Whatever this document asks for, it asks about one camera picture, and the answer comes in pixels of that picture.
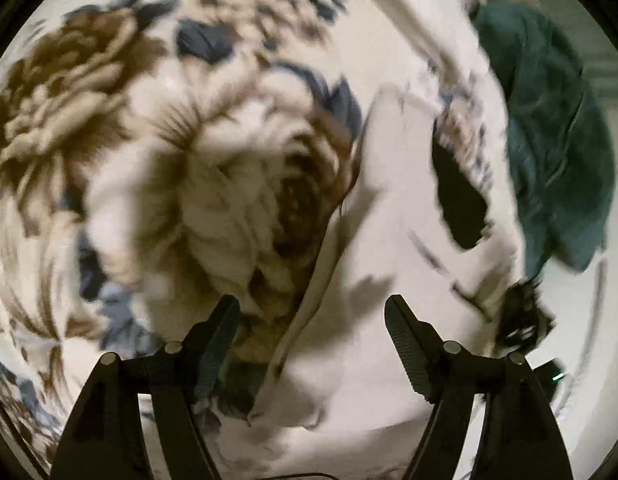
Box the beige long sleeve shirt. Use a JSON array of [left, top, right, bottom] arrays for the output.
[[249, 87, 524, 432]]

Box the dark green fleece blanket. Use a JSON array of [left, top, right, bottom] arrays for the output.
[[473, 0, 616, 278]]

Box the black and white garment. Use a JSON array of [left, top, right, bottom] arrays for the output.
[[495, 280, 556, 356]]

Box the floral bed cover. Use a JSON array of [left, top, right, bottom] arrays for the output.
[[0, 0, 502, 479]]

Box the white curved headboard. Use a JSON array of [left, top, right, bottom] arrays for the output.
[[538, 253, 618, 461]]

